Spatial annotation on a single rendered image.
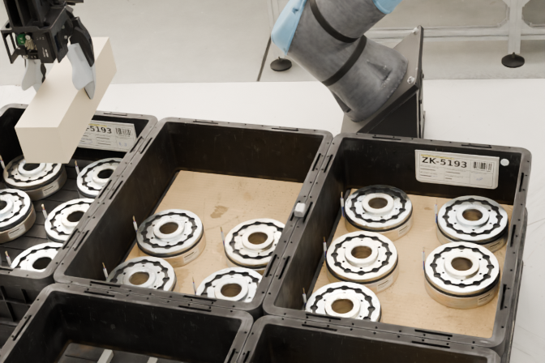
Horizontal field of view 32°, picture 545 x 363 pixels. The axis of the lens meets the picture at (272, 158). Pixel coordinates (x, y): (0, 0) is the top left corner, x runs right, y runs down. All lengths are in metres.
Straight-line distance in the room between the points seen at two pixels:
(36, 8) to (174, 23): 2.64
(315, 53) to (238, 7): 2.29
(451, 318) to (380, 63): 0.55
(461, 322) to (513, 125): 0.67
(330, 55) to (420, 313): 0.54
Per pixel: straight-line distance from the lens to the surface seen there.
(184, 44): 3.72
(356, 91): 1.68
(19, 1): 1.26
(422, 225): 1.45
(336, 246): 1.38
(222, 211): 1.51
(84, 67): 1.35
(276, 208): 1.50
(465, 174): 1.46
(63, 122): 1.30
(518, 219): 1.31
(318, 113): 1.94
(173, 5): 4.04
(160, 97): 2.07
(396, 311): 1.32
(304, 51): 1.66
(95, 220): 1.39
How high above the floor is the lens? 1.78
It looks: 36 degrees down
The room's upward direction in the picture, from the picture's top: 8 degrees counter-clockwise
